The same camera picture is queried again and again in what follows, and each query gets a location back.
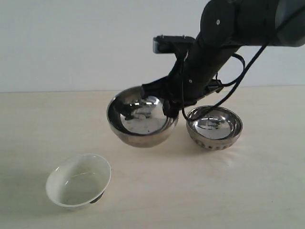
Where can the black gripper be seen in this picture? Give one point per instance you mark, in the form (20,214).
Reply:
(200,65)

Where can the plain stainless steel bowl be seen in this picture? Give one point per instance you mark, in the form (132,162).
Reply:
(139,121)

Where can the patterned stainless steel bowl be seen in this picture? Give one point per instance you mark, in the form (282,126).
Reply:
(217,130)

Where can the white ceramic bowl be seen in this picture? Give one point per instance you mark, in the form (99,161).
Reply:
(79,181)

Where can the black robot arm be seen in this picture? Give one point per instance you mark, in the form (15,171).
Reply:
(225,27)

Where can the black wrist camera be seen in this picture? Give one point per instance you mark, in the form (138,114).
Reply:
(163,44)

